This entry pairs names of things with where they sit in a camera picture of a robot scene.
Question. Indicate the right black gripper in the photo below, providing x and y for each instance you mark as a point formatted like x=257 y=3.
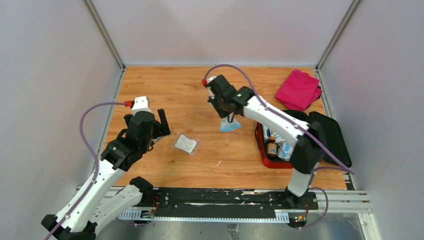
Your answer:
x=213 y=100

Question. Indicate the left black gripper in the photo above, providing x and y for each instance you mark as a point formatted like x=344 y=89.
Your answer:
x=162 y=127

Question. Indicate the blue white mask packet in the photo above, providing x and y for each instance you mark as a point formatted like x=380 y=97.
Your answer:
x=229 y=123

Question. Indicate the clear bag white gauze pad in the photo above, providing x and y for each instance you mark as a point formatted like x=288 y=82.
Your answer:
x=186 y=144

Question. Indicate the white blue bandage roll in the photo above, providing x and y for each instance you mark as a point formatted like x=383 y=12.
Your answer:
x=266 y=133

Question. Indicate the brown medicine bottle orange cap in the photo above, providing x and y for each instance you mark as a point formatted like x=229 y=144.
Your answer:
x=271 y=147

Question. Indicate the red black medicine kit case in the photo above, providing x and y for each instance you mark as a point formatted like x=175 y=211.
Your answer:
x=305 y=149

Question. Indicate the clear bag teal header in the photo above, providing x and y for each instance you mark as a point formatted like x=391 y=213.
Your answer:
x=284 y=151

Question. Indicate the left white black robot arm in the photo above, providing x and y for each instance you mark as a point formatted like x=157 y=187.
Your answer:
x=84 y=217

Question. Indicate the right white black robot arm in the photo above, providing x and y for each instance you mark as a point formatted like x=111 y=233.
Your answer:
x=257 y=109

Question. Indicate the pink folded cloth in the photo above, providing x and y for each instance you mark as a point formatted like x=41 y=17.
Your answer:
x=298 y=91

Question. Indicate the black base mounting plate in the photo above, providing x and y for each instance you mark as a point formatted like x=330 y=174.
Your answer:
x=225 y=203

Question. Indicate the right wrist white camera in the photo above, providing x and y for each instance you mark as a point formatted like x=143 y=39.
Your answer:
x=206 y=81

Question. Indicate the wrist white camera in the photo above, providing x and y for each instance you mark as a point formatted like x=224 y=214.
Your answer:
x=139 y=104
x=206 y=81

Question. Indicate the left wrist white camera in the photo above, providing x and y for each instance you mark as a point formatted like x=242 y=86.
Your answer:
x=139 y=104

